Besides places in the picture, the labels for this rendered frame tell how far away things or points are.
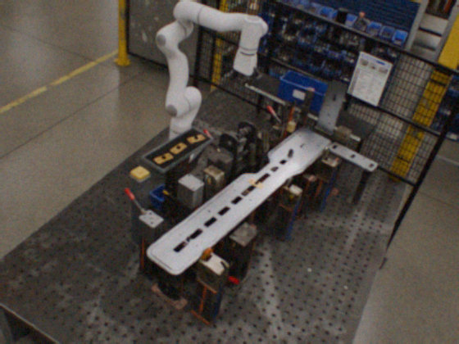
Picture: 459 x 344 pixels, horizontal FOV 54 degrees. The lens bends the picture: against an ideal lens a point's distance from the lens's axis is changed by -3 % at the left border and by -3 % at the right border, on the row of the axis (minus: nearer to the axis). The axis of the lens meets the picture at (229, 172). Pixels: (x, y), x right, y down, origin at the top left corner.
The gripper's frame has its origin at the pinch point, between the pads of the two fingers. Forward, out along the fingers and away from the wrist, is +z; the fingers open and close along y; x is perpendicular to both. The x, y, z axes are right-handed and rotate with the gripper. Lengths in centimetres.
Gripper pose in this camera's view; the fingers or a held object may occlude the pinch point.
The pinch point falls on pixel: (243, 80)
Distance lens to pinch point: 228.2
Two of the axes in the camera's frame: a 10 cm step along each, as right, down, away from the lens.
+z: -1.4, 7.7, 6.3
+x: 5.9, -4.4, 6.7
